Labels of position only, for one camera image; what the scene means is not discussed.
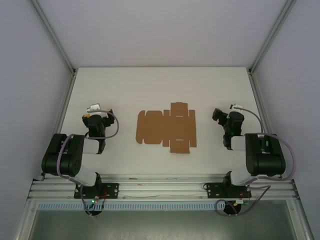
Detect brown cardboard paper box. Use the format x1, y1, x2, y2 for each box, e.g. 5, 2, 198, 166
135, 101, 198, 155

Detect grey metal sheet panel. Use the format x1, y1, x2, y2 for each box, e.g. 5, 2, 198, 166
28, 209, 302, 240

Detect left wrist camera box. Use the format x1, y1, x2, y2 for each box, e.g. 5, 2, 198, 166
86, 103, 102, 113

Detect aluminium table side rail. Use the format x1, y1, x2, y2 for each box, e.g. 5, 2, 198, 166
247, 69, 297, 181
39, 71, 77, 181

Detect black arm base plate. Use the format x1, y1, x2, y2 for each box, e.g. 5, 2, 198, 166
203, 182, 252, 200
73, 182, 120, 200

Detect black round cable grommet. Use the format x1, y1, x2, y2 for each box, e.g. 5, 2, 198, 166
223, 201, 243, 216
84, 208, 103, 217

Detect aluminium mounting rail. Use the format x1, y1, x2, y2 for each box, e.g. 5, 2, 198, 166
26, 173, 300, 201

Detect aluminium frame post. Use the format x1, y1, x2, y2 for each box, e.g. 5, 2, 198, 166
248, 0, 297, 75
31, 0, 77, 76

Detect slotted grey cable duct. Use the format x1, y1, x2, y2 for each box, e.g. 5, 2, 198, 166
36, 202, 223, 211

